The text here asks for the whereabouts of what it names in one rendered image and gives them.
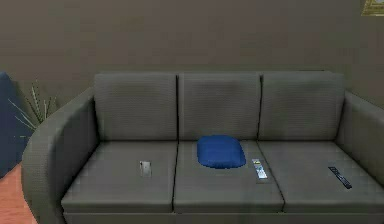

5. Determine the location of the black remote control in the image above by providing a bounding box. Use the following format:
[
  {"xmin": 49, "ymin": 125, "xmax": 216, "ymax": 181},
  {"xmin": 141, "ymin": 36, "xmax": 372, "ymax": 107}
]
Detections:
[{"xmin": 327, "ymin": 165, "xmax": 353, "ymax": 190}]

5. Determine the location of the grey three-seat sofa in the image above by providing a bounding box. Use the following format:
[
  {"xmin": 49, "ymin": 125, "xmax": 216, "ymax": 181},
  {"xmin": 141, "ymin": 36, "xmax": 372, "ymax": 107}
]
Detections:
[{"xmin": 21, "ymin": 69, "xmax": 384, "ymax": 224}]

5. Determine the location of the green spiky house plant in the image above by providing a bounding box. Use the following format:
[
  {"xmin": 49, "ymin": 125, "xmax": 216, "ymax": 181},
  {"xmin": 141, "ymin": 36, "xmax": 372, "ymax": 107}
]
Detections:
[{"xmin": 7, "ymin": 80, "xmax": 58, "ymax": 132}]

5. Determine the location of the dark blue armchair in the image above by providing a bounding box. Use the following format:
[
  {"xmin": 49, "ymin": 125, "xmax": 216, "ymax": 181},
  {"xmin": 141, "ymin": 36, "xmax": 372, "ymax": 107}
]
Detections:
[{"xmin": 0, "ymin": 71, "xmax": 36, "ymax": 179}]

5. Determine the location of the gold framed picture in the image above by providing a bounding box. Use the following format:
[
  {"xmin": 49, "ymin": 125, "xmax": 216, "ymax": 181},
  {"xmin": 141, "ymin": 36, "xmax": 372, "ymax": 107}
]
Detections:
[{"xmin": 361, "ymin": 0, "xmax": 384, "ymax": 17}]

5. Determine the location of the grey remote control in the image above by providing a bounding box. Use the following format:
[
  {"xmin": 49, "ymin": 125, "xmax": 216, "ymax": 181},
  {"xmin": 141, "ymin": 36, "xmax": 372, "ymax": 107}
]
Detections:
[{"xmin": 251, "ymin": 158, "xmax": 269, "ymax": 180}]

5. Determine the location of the blue cushion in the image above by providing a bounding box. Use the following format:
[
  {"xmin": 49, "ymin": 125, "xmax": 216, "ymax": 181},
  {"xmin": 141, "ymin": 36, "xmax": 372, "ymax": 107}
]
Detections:
[{"xmin": 196, "ymin": 134, "xmax": 247, "ymax": 170}]

